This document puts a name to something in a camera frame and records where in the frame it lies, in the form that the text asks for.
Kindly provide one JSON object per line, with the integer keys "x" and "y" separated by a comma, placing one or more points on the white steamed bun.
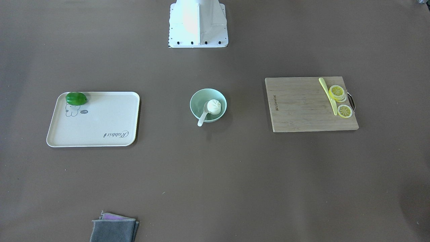
{"x": 214, "y": 107}

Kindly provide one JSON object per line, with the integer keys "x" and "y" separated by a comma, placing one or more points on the white ceramic spoon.
{"x": 204, "y": 114}

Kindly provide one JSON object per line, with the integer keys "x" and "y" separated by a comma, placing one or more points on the mint green bowl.
{"x": 198, "y": 100}

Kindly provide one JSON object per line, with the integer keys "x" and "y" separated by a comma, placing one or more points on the wooden cutting board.
{"x": 300, "y": 104}

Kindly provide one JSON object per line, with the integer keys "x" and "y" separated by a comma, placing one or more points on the white pillar with base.
{"x": 197, "y": 24}

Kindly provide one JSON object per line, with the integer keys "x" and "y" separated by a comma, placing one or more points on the cream rectangular tray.
{"x": 107, "y": 119}

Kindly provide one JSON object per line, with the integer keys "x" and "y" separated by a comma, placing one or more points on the yellow plastic knife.
{"x": 331, "y": 100}

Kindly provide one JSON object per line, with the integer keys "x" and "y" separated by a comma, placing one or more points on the lemon slice stack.
{"x": 337, "y": 93}

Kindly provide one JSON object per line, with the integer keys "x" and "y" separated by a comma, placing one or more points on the lemon slice single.
{"x": 345, "y": 111}

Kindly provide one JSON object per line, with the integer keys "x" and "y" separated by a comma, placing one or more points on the grey folded cloth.
{"x": 111, "y": 227}

